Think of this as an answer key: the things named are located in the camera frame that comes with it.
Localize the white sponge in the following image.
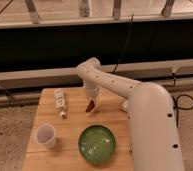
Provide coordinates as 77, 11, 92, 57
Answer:
121, 100, 128, 112

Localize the white plastic cup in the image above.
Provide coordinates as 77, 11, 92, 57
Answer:
34, 124, 56, 149

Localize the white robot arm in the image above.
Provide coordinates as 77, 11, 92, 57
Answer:
76, 57, 185, 171

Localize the black floor cable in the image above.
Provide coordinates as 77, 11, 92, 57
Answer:
171, 93, 193, 128

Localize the black hanging cable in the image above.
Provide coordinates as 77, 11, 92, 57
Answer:
110, 13, 135, 75

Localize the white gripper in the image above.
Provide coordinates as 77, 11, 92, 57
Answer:
83, 82, 101, 112

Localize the green bowl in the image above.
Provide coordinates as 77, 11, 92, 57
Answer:
78, 125, 116, 165

